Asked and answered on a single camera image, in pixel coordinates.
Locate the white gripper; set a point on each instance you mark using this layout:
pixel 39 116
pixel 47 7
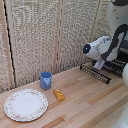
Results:
pixel 99 64

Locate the open oven door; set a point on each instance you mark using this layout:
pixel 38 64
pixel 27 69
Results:
pixel 95 73

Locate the silver toaster oven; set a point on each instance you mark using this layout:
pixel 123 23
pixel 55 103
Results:
pixel 116 65

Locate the white plate with patterned rim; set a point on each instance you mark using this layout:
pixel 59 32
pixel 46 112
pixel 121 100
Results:
pixel 26 105

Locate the orange rectangular block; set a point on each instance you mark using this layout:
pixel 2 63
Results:
pixel 59 95

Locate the blue cup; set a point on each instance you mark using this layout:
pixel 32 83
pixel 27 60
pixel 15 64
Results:
pixel 45 81

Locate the woven beige folding screen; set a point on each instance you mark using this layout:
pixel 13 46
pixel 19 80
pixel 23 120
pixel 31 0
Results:
pixel 33 40

